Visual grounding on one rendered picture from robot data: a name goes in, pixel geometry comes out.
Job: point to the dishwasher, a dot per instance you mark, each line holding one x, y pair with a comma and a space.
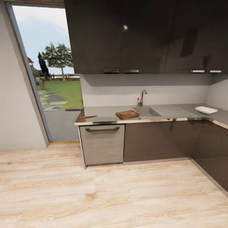
103, 143

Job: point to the cabinet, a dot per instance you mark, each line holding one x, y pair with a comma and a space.
119, 36
199, 38

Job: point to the cutting board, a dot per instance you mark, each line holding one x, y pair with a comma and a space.
127, 114

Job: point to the drop in sink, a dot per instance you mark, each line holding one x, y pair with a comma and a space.
160, 111

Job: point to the bowl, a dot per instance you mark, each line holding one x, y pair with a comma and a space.
205, 110

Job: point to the fixed window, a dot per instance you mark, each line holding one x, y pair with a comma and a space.
41, 33

